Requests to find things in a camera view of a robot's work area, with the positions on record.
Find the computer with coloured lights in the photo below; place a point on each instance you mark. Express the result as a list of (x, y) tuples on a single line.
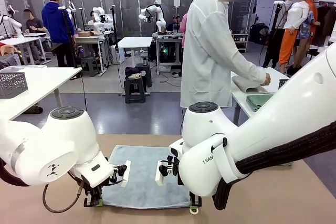
[(166, 51)]

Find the person's right hand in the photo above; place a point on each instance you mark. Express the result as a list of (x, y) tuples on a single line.
[(266, 79)]

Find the white frame workbench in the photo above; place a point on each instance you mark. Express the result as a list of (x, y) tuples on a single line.
[(101, 48)]

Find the black luggage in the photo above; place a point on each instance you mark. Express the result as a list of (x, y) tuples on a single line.
[(258, 35)]

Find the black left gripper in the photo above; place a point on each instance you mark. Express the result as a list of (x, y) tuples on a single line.
[(93, 190)]

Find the seated man in grey shirt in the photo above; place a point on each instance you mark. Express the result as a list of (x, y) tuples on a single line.
[(34, 26)]

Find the mannequin with beige hat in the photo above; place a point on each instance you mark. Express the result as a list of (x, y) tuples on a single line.
[(312, 6)]

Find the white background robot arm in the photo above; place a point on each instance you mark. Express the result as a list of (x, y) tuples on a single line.
[(14, 24), (158, 14), (99, 16)]

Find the white shoe shelf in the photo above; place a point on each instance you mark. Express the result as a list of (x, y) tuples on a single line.
[(241, 41)]

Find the blue terry towel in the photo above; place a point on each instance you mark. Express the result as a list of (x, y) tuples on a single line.
[(141, 171)]

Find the seated person in white top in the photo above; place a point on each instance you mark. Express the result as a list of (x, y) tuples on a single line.
[(92, 19)]

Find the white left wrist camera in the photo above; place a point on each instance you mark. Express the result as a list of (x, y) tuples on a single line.
[(125, 174)]

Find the person in red top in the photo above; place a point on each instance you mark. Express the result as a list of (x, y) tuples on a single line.
[(8, 49)]

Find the mannequin in orange trousers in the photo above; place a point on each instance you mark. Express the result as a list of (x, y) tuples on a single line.
[(287, 43)]

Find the dark green bag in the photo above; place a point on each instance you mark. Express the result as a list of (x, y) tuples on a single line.
[(32, 109)]

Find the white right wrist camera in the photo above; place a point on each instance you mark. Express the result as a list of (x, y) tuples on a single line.
[(160, 172)]

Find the black tripod stand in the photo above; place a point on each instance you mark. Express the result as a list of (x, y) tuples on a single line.
[(68, 37)]

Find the person in white shirt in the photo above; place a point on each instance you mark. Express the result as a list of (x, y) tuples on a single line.
[(207, 51)]

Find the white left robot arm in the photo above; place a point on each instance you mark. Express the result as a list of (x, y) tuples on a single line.
[(52, 142)]

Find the open cardboard box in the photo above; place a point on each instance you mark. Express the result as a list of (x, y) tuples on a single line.
[(88, 34)]

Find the metal frame workbench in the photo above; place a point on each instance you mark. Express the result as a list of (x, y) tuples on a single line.
[(168, 37)]

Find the person with dark cap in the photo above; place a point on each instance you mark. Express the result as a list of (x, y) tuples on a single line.
[(176, 23)]

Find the black pole stand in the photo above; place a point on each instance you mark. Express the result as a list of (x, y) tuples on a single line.
[(114, 30)]

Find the beige cloth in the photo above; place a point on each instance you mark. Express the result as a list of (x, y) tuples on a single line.
[(135, 76)]

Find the dark purple garment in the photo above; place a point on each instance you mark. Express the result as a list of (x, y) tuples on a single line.
[(132, 71)]

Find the mannequin in white blouse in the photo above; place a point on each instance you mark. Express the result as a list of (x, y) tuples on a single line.
[(298, 14)]

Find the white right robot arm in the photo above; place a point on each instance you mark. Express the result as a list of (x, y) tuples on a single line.
[(262, 129)]

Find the dark grey plastic stool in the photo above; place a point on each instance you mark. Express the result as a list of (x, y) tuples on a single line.
[(89, 65), (147, 73), (135, 90)]

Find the person in pink top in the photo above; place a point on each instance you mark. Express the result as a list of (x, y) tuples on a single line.
[(183, 30)]

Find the man in blue hoodie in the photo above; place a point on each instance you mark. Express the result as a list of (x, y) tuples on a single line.
[(53, 22)]

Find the rack of dark garments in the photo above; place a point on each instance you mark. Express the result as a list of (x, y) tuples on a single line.
[(326, 22)]

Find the person's right forearm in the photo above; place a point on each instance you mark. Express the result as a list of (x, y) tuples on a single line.
[(249, 72)]

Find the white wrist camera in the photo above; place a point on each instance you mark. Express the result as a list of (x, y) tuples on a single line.
[(125, 174), (160, 172)]

